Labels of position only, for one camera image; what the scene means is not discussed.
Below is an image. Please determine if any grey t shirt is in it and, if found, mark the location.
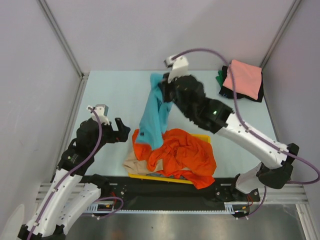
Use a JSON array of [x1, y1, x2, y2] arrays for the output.
[[147, 172, 186, 180]]

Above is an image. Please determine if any folded black t shirt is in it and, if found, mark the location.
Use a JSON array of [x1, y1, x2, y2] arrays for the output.
[[219, 65, 264, 103]]

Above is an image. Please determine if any beige t shirt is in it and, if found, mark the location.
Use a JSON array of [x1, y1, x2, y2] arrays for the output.
[[123, 154, 149, 175]]

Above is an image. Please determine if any yellow plastic bin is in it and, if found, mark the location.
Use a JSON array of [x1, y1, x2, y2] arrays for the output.
[[128, 134, 211, 185]]

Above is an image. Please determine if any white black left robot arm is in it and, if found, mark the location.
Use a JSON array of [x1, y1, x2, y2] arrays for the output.
[[17, 118, 131, 240]]

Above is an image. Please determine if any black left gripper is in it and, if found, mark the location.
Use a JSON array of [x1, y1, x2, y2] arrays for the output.
[[91, 117, 130, 154]]

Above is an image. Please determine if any black mounting base plate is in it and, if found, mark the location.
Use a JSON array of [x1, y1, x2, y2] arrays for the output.
[[106, 176, 261, 208]]

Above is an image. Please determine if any light blue t shirt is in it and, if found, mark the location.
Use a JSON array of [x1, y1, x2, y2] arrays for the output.
[[135, 73, 173, 150]]

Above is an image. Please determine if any folded pink t shirt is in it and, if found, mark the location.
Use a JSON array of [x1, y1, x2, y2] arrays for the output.
[[223, 59, 262, 100]]

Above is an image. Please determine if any folded green t shirt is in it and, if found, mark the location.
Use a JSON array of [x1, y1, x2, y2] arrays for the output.
[[215, 70, 225, 87]]

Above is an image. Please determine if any white slotted cable duct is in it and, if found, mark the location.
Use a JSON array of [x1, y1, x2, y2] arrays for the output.
[[84, 201, 250, 216]]

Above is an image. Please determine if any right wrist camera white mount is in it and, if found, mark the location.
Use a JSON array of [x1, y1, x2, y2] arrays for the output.
[[164, 55, 189, 83]]

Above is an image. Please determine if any orange t shirt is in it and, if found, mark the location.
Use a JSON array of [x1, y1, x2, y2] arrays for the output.
[[132, 128, 217, 189]]

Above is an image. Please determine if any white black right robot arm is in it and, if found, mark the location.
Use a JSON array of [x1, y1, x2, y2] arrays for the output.
[[158, 73, 299, 201]]

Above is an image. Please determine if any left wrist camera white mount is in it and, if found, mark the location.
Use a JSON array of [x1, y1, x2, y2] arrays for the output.
[[86, 104, 111, 125]]

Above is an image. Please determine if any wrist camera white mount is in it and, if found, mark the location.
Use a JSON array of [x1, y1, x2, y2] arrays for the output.
[[86, 104, 111, 125], [164, 55, 189, 83]]

